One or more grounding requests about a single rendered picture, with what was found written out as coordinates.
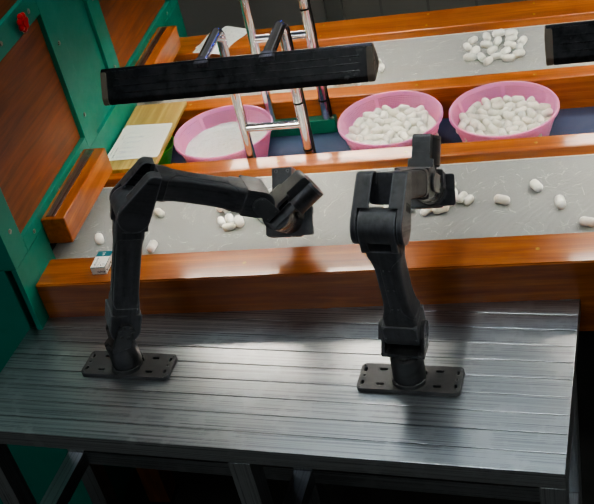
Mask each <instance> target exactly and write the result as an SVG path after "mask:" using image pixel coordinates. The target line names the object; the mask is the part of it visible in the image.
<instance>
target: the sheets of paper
mask: <svg viewBox="0 0 594 504"><path fill-rule="evenodd" d="M171 126H172V123H163V124H147V125H130V126H126V127H125V128H124V129H123V131H122V133H121V135H120V137H119V138H118V140H117V141H116V143H115V144H114V146H113V147H112V149H111V151H110V152H109V154H108V158H109V161H114V160H125V159H137V158H140V157H142V156H148V157H157V156H158V155H159V153H160V150H161V148H162V145H163V143H164V141H165V139H166V137H167V135H168V133H169V131H170V129H171Z"/></svg>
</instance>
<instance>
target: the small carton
mask: <svg viewBox="0 0 594 504"><path fill-rule="evenodd" d="M111 265H112V251H99V252H98V253H97V255H96V257H95V259H94V261H93V263H92V265H91V267H90V269H91V271H92V274H93V275H94V274H107V273H108V271H109V269H110V267H111Z"/></svg>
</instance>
